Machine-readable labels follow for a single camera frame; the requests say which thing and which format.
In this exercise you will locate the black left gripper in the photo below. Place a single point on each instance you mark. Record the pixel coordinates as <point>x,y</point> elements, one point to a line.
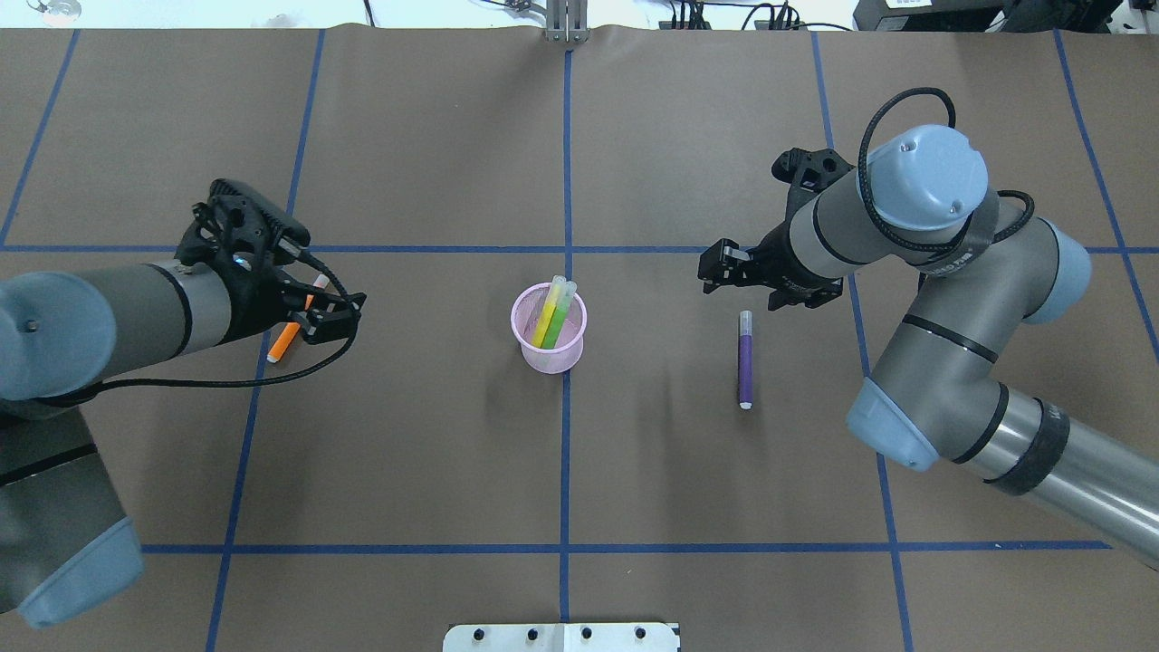
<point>246,303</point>

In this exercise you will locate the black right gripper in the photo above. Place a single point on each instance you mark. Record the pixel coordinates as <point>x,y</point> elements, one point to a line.
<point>777,260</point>

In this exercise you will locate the orange highlighter pen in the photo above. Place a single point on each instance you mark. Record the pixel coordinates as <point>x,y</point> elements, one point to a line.
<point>291,330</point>

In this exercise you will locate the purple highlighter pen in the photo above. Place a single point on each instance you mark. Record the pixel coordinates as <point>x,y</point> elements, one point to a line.
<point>745,360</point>

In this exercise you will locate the yellow highlighter pen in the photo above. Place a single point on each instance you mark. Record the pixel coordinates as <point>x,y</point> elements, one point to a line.
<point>547,311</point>

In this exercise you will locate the green highlighter pen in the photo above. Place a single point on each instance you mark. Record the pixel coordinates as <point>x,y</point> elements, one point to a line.
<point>560,316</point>

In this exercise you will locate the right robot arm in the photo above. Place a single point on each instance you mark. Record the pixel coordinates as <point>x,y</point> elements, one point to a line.
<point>986,268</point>

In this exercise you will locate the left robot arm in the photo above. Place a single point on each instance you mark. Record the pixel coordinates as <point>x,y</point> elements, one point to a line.
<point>68,543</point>

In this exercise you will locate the pink mesh pen holder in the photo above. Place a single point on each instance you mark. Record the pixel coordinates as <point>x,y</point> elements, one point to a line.
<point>565,356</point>

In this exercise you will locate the black equipment box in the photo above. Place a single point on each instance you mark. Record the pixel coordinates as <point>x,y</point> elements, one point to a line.
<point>1020,17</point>

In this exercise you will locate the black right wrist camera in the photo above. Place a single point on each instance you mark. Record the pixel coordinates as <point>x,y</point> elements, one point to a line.
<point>807,174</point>

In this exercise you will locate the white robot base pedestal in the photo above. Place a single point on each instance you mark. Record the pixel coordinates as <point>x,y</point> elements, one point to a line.
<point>591,636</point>

